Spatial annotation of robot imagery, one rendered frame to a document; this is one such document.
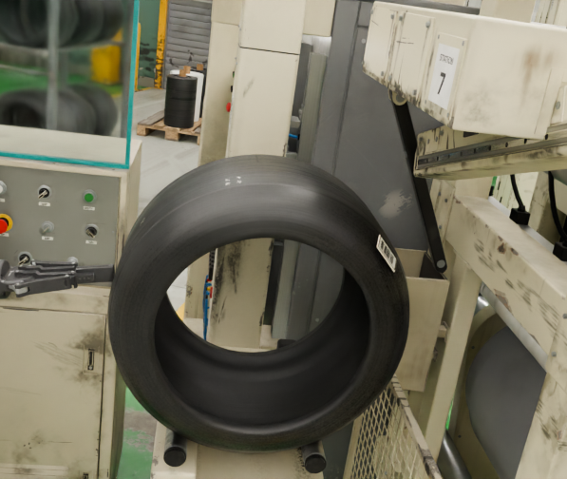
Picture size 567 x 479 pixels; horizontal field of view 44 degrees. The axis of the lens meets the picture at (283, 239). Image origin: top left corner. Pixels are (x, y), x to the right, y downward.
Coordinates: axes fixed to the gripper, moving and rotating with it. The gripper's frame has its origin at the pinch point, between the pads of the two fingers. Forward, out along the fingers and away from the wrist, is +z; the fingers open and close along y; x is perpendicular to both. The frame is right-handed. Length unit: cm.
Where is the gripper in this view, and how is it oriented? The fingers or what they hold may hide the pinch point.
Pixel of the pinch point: (95, 274)
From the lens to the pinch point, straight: 138.2
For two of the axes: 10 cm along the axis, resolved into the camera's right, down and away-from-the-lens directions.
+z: 10.0, -0.5, 0.8
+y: -0.9, -3.5, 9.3
